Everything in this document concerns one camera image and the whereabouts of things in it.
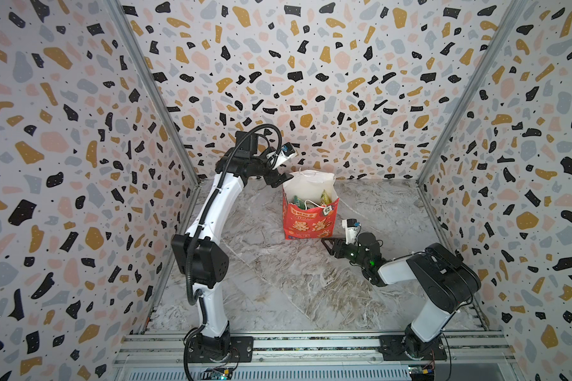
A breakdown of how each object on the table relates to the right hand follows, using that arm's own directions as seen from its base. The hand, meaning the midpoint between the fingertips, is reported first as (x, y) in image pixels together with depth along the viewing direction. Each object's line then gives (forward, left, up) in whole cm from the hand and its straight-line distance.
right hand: (326, 240), depth 90 cm
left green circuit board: (-41, +33, -8) cm, 53 cm away
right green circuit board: (-39, -28, -10) cm, 49 cm away
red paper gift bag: (+17, +6, +2) cm, 18 cm away
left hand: (+15, +14, +25) cm, 32 cm away
